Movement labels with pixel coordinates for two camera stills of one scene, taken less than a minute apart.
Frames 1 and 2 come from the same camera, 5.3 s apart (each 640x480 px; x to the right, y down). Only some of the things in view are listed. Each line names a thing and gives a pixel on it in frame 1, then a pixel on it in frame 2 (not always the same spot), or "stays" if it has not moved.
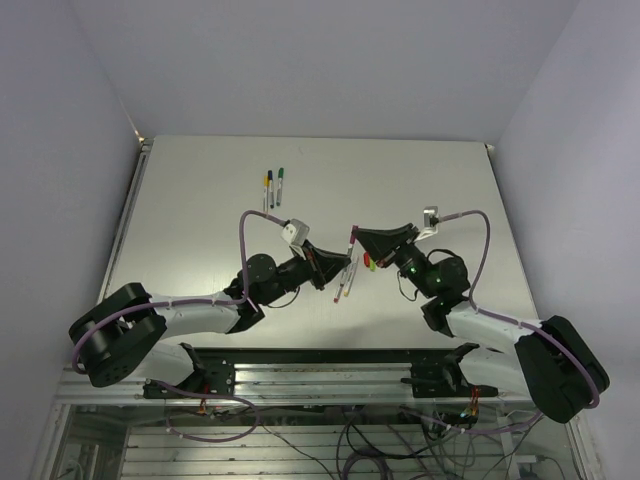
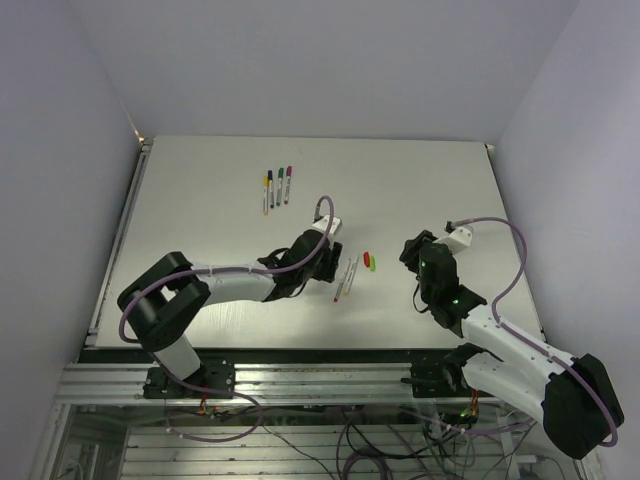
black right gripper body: [387, 258] -> [411, 259]
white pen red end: [340, 286] stays
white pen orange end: [351, 277] stays
